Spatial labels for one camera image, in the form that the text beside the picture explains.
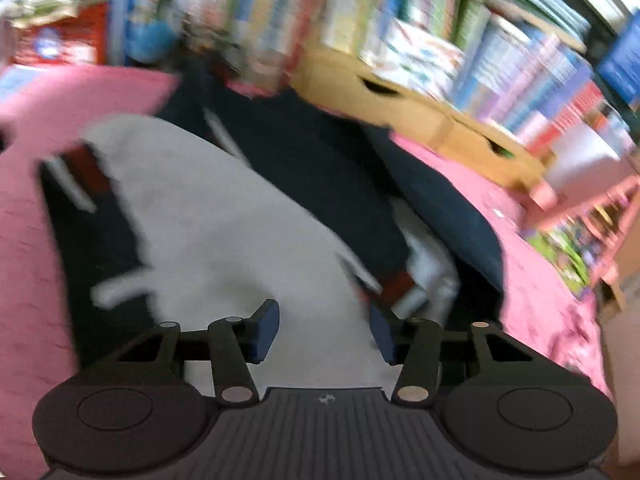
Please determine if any navy white zip jacket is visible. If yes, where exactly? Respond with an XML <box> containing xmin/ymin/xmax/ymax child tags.
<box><xmin>38</xmin><ymin>63</ymin><xmax>504</xmax><ymax>389</ymax></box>

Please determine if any pink wooden toy shelf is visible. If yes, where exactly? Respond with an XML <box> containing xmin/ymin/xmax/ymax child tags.
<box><xmin>521</xmin><ymin>176</ymin><xmax>639</xmax><ymax>298</ymax></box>

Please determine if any wooden drawer organizer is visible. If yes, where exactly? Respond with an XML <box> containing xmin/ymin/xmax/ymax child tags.
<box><xmin>291</xmin><ymin>46</ymin><xmax>546</xmax><ymax>191</ymax></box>

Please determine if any pink bunny print towel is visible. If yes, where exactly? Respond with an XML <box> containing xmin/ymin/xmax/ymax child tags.
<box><xmin>1</xmin><ymin>65</ymin><xmax>606</xmax><ymax>479</ymax></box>

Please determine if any blue plush ball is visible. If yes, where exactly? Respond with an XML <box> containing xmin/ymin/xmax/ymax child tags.
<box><xmin>126</xmin><ymin>20</ymin><xmax>178</xmax><ymax>65</ymax></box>

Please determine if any row of slanted books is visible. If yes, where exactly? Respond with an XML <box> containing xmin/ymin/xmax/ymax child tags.
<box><xmin>359</xmin><ymin>0</ymin><xmax>593</xmax><ymax>153</ymax></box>

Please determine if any row of upright books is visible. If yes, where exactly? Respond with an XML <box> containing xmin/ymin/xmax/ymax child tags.
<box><xmin>107</xmin><ymin>0</ymin><xmax>396</xmax><ymax>89</ymax></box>

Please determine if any red plastic crate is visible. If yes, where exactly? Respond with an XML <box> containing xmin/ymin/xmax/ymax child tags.
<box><xmin>11</xmin><ymin>3</ymin><xmax>110</xmax><ymax>66</ymax></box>

